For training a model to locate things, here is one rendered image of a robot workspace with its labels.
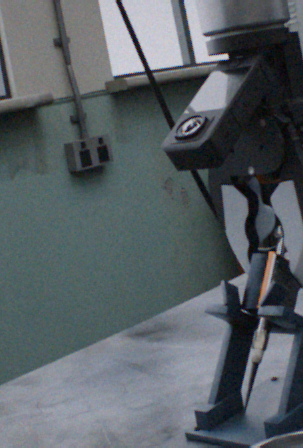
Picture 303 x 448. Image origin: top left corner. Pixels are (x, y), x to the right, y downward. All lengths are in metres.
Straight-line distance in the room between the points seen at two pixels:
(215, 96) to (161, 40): 2.32
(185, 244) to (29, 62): 0.85
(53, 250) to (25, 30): 0.66
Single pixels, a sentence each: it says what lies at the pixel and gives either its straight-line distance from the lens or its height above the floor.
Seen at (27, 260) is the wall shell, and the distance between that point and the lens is 2.34.
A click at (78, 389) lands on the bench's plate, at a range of 0.85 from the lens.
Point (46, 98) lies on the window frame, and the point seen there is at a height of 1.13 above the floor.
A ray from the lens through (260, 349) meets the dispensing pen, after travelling 0.66.
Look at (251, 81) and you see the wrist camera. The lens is 0.62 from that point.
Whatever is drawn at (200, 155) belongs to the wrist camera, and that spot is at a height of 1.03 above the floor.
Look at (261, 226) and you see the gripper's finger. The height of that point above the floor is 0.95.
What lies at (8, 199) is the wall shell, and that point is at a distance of 2.31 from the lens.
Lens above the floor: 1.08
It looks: 8 degrees down
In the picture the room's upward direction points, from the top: 11 degrees counter-clockwise
